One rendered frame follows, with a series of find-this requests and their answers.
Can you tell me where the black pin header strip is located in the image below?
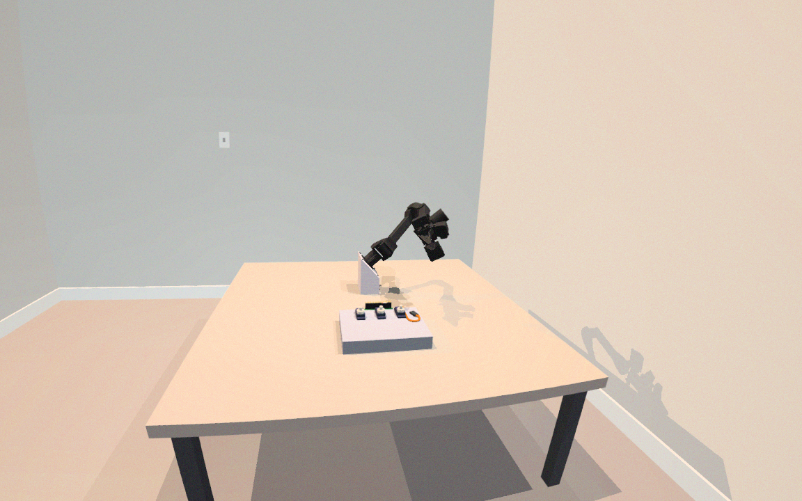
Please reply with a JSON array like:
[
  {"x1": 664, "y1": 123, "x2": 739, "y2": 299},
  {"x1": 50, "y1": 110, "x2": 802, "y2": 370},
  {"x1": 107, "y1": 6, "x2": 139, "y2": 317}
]
[{"x1": 364, "y1": 302, "x2": 392, "y2": 310}]

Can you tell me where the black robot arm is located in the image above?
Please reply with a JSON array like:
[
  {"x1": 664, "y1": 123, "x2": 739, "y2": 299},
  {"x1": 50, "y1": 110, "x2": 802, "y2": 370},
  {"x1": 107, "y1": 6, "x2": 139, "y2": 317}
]
[{"x1": 362, "y1": 202, "x2": 449, "y2": 269}]

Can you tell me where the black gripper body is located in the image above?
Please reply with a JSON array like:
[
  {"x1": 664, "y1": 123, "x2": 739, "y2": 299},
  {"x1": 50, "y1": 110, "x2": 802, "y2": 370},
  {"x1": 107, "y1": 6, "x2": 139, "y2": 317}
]
[{"x1": 411, "y1": 214, "x2": 445, "y2": 262}]

